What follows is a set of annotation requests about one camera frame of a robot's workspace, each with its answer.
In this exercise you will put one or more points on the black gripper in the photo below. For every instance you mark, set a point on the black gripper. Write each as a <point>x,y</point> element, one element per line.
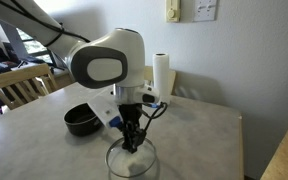
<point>130,115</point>

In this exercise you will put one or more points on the glass pot lid black knob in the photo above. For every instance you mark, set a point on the glass pot lid black knob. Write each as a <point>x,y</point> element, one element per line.
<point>144,163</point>

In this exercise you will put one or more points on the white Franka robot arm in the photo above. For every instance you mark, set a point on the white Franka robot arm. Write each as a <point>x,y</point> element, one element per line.
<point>104,63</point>

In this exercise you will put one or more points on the white paper towel roll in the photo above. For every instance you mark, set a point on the white paper towel roll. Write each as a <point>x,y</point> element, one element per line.
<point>161,76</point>

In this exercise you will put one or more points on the light wooden slat chair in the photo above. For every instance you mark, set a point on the light wooden slat chair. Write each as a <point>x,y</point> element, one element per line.
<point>173,80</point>
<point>10,81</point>

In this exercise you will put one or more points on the small wooden cabinet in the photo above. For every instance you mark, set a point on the small wooden cabinet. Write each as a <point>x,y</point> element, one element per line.
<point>62,78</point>

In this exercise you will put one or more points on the wooden counter top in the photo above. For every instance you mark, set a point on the wooden counter top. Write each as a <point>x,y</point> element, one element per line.
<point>285,153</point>

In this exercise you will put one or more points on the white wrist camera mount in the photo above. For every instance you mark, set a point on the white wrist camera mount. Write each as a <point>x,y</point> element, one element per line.
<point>104,111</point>

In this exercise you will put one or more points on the beige wall thermostat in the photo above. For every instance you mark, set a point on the beige wall thermostat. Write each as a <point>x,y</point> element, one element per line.
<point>173,10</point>

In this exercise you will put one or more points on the white light switch plate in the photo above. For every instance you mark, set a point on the white light switch plate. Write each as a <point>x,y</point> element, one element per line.
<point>205,10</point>

